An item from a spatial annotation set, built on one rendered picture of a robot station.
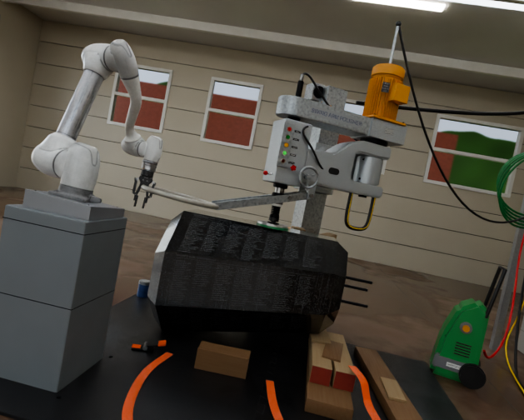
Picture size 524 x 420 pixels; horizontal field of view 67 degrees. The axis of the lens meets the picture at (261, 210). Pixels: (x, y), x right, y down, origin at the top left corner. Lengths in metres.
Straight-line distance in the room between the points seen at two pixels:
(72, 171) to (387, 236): 7.54
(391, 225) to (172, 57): 6.12
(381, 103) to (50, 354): 2.47
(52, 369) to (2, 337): 0.28
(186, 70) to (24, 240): 7.89
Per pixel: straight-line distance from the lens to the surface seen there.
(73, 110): 2.31
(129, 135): 2.58
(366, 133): 2.90
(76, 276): 1.96
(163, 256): 2.53
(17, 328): 2.18
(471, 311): 3.26
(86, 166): 2.08
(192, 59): 9.64
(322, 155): 2.73
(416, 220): 9.01
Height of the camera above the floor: 1.09
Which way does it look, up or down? 3 degrees down
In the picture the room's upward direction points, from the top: 11 degrees clockwise
